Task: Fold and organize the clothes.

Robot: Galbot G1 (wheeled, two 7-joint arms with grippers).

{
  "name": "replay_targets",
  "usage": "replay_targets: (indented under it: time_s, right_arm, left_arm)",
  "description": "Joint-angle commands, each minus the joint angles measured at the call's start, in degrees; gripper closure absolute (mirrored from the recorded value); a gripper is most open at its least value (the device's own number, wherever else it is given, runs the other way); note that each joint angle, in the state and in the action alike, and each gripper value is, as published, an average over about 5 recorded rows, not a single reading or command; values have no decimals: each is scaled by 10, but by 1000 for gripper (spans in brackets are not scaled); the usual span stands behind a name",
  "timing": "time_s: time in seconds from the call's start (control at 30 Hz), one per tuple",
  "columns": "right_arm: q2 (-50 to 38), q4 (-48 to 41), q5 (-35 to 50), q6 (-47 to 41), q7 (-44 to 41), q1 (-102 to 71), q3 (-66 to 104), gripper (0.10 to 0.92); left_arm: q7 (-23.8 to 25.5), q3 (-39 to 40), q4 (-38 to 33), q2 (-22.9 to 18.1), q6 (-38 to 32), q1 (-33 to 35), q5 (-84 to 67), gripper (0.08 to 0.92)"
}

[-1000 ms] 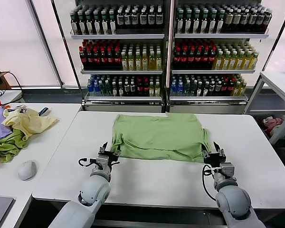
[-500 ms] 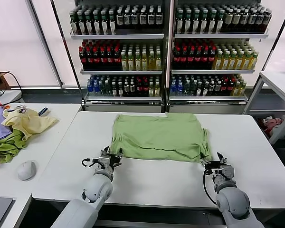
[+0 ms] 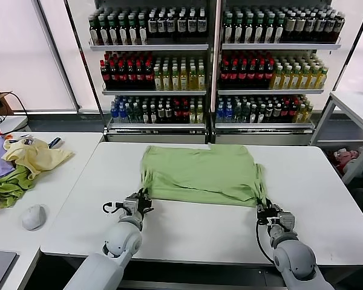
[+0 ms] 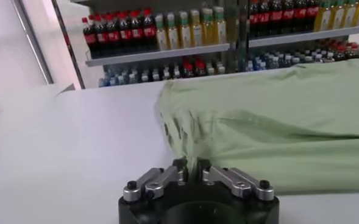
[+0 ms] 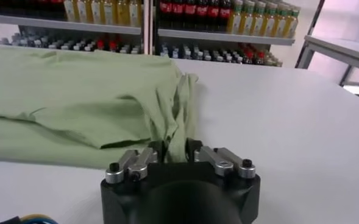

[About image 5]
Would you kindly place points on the white metal frame table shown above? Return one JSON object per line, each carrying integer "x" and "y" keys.
{"x": 334, "y": 48}

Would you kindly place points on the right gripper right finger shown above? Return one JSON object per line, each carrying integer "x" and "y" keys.
{"x": 222, "y": 159}

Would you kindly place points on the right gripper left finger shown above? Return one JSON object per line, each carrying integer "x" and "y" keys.
{"x": 136, "y": 162}

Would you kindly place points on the metal beverage shelf rack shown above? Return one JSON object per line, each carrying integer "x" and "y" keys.
{"x": 75, "y": 27}
{"x": 228, "y": 38}

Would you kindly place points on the small red cap cola bottle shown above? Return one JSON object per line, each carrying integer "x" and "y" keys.
{"x": 112, "y": 45}
{"x": 100, "y": 45}
{"x": 260, "y": 56}
{"x": 248, "y": 55}

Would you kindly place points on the yellow juice bottle green cap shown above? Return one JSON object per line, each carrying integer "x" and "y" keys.
{"x": 69, "y": 10}
{"x": 258, "y": 22}
{"x": 281, "y": 24}
{"x": 292, "y": 25}
{"x": 133, "y": 14}
{"x": 95, "y": 12}
{"x": 234, "y": 19}
{"x": 121, "y": 13}
{"x": 81, "y": 11}
{"x": 247, "y": 20}
{"x": 270, "y": 23}
{"x": 109, "y": 12}

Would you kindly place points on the light green printed t-shirt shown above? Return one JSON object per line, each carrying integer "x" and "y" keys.
{"x": 75, "y": 91}

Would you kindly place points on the blue yellow round connector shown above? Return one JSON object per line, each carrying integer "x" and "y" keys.
{"x": 39, "y": 219}

